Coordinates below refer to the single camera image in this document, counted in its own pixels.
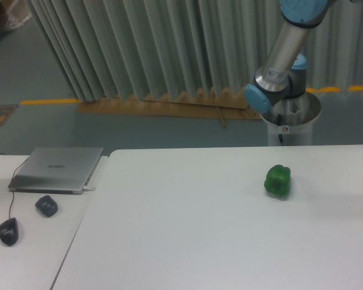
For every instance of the black computer mouse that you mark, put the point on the black computer mouse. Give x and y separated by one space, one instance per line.
9 232

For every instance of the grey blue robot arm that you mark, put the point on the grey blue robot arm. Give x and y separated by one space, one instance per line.
285 51

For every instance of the brown cardboard sheet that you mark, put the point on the brown cardboard sheet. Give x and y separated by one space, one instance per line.
223 107

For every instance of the green bell pepper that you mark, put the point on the green bell pepper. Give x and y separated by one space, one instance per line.
278 181

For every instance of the white usb plug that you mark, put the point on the white usb plug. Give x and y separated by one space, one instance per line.
88 189

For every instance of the silver closed laptop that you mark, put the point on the silver closed laptop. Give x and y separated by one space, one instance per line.
65 170

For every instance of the pale green pleated curtain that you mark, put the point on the pale green pleated curtain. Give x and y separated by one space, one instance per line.
153 48

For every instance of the black earbuds case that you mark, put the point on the black earbuds case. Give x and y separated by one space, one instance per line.
47 206

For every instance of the clear plastic bag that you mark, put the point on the clear plastic bag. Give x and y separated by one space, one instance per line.
13 14

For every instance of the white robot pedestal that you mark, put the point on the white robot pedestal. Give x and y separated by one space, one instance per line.
290 121

